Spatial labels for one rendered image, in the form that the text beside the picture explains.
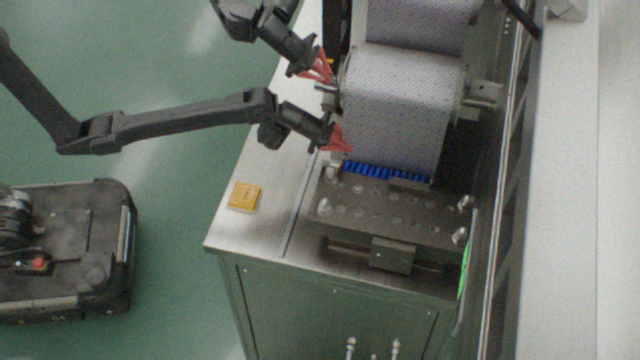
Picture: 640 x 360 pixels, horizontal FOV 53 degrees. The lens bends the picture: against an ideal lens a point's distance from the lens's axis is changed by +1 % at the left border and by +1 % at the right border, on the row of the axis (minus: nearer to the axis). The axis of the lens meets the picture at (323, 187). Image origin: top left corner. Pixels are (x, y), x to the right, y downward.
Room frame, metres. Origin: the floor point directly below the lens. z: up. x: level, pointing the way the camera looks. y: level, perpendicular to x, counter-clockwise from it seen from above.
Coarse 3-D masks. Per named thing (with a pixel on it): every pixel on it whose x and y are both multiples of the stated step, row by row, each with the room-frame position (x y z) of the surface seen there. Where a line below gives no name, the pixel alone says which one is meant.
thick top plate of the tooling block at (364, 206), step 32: (320, 192) 0.86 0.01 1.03; (352, 192) 0.86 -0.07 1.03; (384, 192) 0.86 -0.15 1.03; (448, 192) 0.86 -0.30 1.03; (320, 224) 0.78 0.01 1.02; (352, 224) 0.77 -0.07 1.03; (384, 224) 0.77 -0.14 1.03; (416, 224) 0.78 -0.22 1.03; (448, 224) 0.77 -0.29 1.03; (448, 256) 0.71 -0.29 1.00
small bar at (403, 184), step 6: (390, 180) 0.89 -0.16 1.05; (396, 180) 0.89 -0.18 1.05; (402, 180) 0.89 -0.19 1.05; (408, 180) 0.89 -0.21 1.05; (414, 180) 0.89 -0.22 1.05; (390, 186) 0.88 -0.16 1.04; (396, 186) 0.87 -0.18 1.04; (402, 186) 0.87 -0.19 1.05; (408, 186) 0.87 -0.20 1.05; (414, 186) 0.87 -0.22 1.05; (420, 186) 0.87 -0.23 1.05; (426, 186) 0.87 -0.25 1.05; (414, 192) 0.86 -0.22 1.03; (420, 192) 0.86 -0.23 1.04; (426, 192) 0.86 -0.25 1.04
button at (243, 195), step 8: (240, 184) 0.96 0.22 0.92; (248, 184) 0.96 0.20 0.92; (232, 192) 0.94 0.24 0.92; (240, 192) 0.94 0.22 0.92; (248, 192) 0.94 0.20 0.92; (256, 192) 0.94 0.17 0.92; (232, 200) 0.91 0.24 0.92; (240, 200) 0.91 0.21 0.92; (248, 200) 0.91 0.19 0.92; (256, 200) 0.92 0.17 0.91; (240, 208) 0.90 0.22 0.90; (248, 208) 0.89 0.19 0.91
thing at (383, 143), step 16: (352, 128) 0.96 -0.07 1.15; (368, 128) 0.95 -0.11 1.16; (384, 128) 0.95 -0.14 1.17; (400, 128) 0.94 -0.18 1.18; (416, 128) 0.93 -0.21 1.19; (352, 144) 0.96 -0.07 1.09; (368, 144) 0.95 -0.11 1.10; (384, 144) 0.94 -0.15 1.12; (400, 144) 0.93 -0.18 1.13; (416, 144) 0.93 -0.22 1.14; (432, 144) 0.92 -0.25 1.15; (352, 160) 0.96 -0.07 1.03; (368, 160) 0.95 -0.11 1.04; (384, 160) 0.94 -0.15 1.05; (400, 160) 0.93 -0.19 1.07; (416, 160) 0.92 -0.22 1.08; (432, 160) 0.92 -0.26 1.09
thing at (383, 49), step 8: (360, 48) 1.14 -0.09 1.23; (368, 48) 1.14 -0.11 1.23; (376, 48) 1.14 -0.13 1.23; (384, 48) 1.15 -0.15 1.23; (392, 48) 1.15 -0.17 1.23; (400, 48) 1.15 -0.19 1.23; (400, 56) 1.12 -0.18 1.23; (408, 56) 1.12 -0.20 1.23; (416, 56) 1.12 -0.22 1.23; (424, 56) 1.12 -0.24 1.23; (432, 56) 1.12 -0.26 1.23; (440, 56) 1.12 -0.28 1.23; (448, 56) 1.12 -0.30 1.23; (448, 64) 1.09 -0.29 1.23; (456, 64) 1.09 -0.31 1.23; (464, 64) 1.09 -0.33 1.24
